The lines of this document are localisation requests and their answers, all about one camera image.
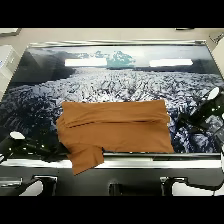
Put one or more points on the brown shirt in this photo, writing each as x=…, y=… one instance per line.
x=120, y=130

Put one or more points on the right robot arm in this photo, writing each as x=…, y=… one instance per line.
x=207, y=111

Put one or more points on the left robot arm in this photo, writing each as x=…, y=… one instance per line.
x=20, y=146

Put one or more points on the silver frame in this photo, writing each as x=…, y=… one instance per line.
x=133, y=163

